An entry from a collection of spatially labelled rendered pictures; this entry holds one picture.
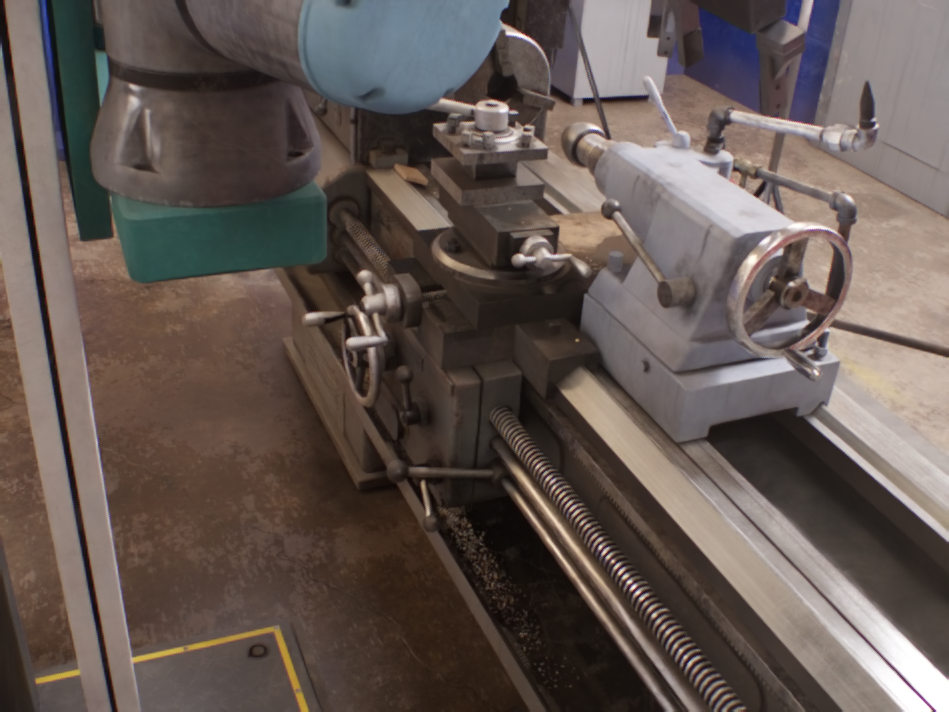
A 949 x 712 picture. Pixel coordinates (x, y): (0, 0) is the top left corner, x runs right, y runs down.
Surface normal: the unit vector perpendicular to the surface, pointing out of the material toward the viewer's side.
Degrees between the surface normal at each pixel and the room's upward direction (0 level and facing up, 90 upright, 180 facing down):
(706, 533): 36
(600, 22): 90
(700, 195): 0
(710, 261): 76
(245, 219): 90
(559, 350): 0
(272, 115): 70
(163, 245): 90
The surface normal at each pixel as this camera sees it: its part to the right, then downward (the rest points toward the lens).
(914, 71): -0.91, 0.15
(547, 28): 0.41, 0.50
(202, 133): 0.20, 0.20
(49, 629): 0.07, -0.85
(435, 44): 0.71, 0.48
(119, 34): -0.65, 0.35
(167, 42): -0.07, 0.51
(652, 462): -0.47, -0.60
